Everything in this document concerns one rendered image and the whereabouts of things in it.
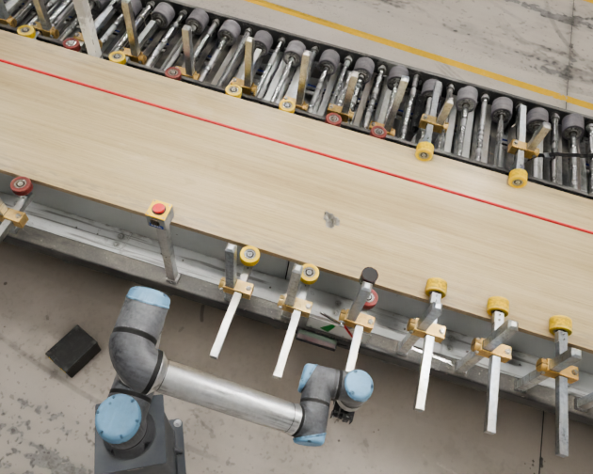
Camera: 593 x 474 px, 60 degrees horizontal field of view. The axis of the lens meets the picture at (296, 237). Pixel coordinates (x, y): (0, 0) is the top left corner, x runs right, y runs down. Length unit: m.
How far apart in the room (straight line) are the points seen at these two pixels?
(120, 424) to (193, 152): 1.18
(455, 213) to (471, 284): 0.35
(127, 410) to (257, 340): 1.14
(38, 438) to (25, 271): 0.94
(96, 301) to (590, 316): 2.43
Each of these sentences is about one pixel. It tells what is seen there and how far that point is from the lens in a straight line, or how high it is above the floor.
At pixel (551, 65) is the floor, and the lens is 5.14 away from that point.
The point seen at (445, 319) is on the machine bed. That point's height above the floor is 0.70.
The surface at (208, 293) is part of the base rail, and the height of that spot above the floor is 0.70.
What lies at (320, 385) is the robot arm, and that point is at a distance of 1.59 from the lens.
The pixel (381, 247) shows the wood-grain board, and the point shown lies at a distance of 2.17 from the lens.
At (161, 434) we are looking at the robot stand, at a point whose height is 0.60.
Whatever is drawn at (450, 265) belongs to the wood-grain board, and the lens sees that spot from 2.23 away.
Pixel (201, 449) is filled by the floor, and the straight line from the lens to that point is 2.73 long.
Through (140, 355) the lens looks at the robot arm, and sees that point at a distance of 1.36.
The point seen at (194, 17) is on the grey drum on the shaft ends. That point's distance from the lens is 3.19.
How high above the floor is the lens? 2.69
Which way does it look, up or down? 57 degrees down
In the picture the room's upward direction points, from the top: 12 degrees clockwise
